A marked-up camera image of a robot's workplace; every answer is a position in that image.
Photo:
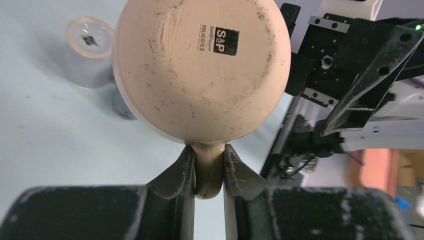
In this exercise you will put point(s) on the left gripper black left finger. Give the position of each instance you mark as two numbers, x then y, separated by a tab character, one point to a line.
162	209

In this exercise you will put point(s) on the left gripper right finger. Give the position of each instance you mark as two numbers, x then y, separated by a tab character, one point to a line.
256	210

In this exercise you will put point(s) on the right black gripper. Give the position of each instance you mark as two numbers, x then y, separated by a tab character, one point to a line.
350	64

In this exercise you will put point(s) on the beige ceramic mug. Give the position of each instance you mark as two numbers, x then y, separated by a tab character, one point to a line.
202	72

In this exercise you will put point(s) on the grey mug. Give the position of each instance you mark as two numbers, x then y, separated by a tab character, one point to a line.
120	107
88	55

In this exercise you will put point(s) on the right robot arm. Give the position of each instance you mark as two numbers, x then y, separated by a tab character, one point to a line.
400	123

